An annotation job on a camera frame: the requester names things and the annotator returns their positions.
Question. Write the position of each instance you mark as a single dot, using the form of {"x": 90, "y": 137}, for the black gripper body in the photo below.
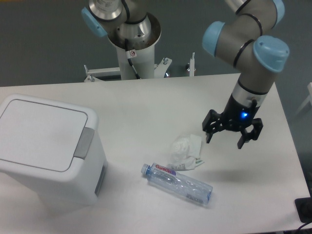
{"x": 237, "y": 117}

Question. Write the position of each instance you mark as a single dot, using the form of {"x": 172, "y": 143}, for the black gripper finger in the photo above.
{"x": 212, "y": 124}
{"x": 253, "y": 134}

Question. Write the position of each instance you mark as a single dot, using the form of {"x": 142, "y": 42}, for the white push-button trash can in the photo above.
{"x": 52, "y": 147}

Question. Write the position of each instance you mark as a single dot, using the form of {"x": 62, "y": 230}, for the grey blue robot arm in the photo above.
{"x": 244, "y": 44}

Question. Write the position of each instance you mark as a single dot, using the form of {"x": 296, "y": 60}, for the crumpled white tissue wrapper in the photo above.
{"x": 185, "y": 153}

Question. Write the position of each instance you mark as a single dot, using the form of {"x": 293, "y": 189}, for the white furniture part right edge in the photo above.
{"x": 307, "y": 102}

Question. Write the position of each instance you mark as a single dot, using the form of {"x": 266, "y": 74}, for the clear plastic water bottle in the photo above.
{"x": 177, "y": 183}

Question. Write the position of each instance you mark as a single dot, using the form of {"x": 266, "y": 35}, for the black device at table edge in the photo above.
{"x": 304, "y": 209}

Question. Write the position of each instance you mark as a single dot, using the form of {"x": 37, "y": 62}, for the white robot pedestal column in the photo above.
{"x": 136, "y": 42}

